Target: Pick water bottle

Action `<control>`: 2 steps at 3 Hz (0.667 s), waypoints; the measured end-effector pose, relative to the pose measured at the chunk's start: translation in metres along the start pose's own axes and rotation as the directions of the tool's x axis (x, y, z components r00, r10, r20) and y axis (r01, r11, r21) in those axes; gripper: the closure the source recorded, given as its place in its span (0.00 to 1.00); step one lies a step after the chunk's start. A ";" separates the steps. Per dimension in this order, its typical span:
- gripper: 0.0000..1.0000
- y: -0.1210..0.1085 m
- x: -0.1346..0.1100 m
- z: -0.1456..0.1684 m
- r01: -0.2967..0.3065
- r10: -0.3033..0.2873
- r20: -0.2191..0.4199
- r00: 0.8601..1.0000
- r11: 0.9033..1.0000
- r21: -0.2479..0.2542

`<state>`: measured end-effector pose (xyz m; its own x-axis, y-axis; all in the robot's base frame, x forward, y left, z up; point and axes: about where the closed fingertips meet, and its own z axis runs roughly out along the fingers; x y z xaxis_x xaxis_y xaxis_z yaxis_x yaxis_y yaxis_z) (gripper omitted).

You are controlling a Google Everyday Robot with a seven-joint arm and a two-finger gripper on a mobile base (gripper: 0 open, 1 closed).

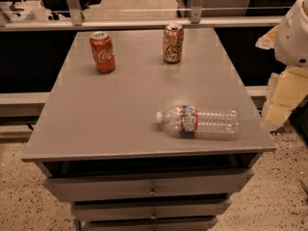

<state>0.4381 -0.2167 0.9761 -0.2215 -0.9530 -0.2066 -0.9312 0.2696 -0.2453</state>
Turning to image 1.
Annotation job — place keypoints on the top grey drawer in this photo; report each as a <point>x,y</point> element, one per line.
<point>149,185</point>

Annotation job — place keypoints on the grey drawer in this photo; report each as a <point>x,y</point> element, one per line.
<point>163,224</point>
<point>151,209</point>
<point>149,185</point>

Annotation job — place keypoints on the gold patterned soda can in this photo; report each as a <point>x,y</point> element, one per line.
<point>173,42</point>

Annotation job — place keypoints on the red cola can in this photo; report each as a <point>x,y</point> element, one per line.
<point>103,52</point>

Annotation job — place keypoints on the metal railing frame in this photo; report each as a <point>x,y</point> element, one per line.
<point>30,15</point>

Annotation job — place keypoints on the middle grey drawer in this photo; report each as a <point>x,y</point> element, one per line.
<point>151,209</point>

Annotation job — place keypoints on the bottom grey drawer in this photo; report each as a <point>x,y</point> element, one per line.
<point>163,224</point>

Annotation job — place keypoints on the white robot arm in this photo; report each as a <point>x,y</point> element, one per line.
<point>289,40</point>

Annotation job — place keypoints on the grey drawer cabinet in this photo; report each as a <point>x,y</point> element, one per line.
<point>97,124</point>

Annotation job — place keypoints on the clear plastic water bottle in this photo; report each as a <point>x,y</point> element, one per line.
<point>194,119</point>

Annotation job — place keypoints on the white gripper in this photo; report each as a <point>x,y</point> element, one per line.
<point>295,41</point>

